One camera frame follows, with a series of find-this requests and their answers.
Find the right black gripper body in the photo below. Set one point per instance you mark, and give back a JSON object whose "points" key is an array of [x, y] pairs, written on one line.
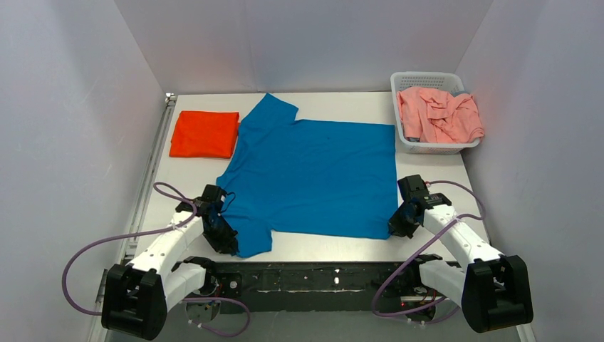
{"points": [[401, 222]]}

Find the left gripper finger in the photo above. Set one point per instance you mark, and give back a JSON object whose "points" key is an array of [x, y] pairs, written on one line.
{"points": [[229, 237], [214, 240]]}

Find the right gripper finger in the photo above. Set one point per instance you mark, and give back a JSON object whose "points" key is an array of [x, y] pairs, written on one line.
{"points": [[408, 229], [397, 226]]}

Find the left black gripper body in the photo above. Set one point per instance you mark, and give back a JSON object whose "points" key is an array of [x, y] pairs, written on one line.
{"points": [[223, 234]]}

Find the blue t shirt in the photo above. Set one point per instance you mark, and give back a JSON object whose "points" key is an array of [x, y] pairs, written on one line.
{"points": [[308, 176]]}

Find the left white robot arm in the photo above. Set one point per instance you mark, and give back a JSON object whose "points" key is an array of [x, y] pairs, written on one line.
{"points": [[139, 295]]}

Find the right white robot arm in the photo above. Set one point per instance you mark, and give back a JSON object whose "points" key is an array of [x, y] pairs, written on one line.
{"points": [[492, 289]]}

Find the folded orange t shirt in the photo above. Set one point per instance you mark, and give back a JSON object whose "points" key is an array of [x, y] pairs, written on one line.
{"points": [[205, 134]]}

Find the pink t shirt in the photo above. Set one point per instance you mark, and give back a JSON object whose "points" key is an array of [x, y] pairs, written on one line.
{"points": [[437, 116]]}

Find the white plastic basket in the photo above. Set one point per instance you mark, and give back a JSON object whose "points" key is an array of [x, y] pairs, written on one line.
{"points": [[442, 81]]}

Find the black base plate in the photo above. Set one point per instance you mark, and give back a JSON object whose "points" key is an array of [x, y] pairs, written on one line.
{"points": [[308, 286]]}

